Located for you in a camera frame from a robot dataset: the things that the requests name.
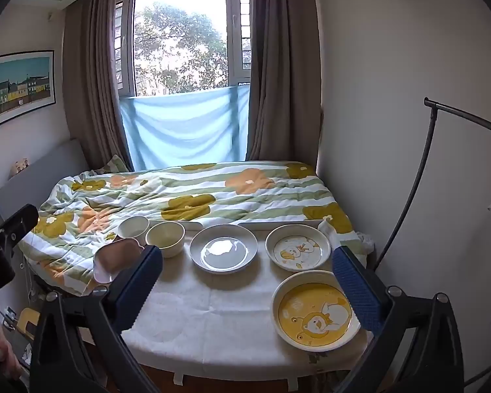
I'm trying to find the white ribbed bowl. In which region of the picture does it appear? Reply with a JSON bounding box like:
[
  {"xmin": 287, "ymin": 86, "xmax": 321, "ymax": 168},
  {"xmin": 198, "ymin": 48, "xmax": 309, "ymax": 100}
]
[{"xmin": 117, "ymin": 215, "xmax": 150, "ymax": 246}]

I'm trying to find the floral serving tray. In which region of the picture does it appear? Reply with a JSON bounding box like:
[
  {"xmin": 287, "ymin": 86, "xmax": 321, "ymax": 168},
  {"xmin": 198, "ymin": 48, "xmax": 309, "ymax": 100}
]
[{"xmin": 120, "ymin": 225, "xmax": 373, "ymax": 377}]

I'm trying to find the framed picture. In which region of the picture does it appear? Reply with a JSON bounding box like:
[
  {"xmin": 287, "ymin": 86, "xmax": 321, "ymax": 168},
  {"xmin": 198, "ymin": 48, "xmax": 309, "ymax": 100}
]
[{"xmin": 0, "ymin": 50, "xmax": 57, "ymax": 132}]

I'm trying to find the floral striped blanket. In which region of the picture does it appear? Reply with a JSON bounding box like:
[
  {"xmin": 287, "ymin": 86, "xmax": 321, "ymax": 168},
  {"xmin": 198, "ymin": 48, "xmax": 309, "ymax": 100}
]
[{"xmin": 18, "ymin": 160, "xmax": 369, "ymax": 295}]

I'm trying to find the floral pillow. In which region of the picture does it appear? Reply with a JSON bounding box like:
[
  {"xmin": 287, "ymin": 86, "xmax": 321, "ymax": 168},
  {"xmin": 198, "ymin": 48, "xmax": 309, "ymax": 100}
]
[{"xmin": 98, "ymin": 154, "xmax": 129, "ymax": 175}]

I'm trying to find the black metal stand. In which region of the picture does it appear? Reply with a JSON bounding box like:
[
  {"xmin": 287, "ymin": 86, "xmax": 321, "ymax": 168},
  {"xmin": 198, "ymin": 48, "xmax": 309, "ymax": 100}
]
[{"xmin": 374, "ymin": 97, "xmax": 491, "ymax": 273}]

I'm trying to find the light blue cloth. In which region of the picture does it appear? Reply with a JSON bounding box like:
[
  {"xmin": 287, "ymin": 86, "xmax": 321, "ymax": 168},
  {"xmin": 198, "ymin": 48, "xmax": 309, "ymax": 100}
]
[{"xmin": 120, "ymin": 83, "xmax": 251, "ymax": 171}]

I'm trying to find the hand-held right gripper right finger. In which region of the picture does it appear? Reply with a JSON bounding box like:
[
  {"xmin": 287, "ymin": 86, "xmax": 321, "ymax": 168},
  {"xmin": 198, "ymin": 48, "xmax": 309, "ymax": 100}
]
[{"xmin": 331, "ymin": 246, "xmax": 465, "ymax": 393}]

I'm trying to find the cream bowl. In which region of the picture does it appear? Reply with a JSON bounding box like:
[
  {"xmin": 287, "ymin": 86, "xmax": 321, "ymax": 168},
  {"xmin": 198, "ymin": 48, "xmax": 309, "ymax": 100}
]
[{"xmin": 145, "ymin": 221, "xmax": 186, "ymax": 258}]

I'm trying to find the grey headboard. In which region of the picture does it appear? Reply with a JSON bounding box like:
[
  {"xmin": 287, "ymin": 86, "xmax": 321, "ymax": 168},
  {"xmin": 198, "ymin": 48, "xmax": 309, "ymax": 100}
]
[{"xmin": 0, "ymin": 138, "xmax": 91, "ymax": 214}]

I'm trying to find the person's left hand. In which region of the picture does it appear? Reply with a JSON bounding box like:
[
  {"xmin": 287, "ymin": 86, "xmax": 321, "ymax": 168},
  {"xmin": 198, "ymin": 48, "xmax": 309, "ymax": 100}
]
[{"xmin": 0, "ymin": 300, "xmax": 25, "ymax": 381}]

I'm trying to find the window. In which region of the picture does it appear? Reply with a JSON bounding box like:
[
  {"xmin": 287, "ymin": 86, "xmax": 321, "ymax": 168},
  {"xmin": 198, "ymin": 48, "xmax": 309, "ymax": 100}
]
[{"xmin": 115, "ymin": 0, "xmax": 252, "ymax": 99}]

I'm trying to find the yellow box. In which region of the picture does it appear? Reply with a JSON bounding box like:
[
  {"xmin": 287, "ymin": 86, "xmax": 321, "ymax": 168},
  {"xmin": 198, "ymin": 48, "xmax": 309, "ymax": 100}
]
[{"xmin": 16, "ymin": 308, "xmax": 42, "ymax": 340}]

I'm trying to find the white duck print plate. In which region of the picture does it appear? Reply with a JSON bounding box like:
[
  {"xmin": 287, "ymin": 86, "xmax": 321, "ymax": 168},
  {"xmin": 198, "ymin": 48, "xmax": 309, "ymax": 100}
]
[{"xmin": 265, "ymin": 224, "xmax": 331, "ymax": 272}]

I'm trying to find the yellow bear print plate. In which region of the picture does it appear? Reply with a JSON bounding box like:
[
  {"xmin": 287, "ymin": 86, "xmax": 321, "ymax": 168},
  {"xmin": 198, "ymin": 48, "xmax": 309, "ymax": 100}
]
[{"xmin": 271, "ymin": 271, "xmax": 361, "ymax": 353}]

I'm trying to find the brown curtain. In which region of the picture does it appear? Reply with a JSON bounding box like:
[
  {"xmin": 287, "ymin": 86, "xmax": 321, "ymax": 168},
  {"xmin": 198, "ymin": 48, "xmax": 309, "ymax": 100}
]
[
  {"xmin": 62, "ymin": 0, "xmax": 134, "ymax": 173},
  {"xmin": 245, "ymin": 0, "xmax": 324, "ymax": 162}
]

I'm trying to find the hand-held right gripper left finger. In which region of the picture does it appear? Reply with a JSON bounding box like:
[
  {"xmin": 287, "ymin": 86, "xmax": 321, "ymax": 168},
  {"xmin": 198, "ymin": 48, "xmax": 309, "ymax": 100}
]
[{"xmin": 29, "ymin": 245, "xmax": 164, "ymax": 393}]

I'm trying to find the pink dish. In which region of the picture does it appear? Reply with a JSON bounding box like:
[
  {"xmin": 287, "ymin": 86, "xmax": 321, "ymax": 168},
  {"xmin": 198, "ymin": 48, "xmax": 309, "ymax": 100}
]
[{"xmin": 93, "ymin": 238, "xmax": 144, "ymax": 284}]

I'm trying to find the plain white plate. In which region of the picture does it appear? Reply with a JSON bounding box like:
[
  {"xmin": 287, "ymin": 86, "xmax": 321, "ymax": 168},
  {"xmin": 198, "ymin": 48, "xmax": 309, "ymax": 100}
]
[{"xmin": 189, "ymin": 224, "xmax": 258, "ymax": 274}]

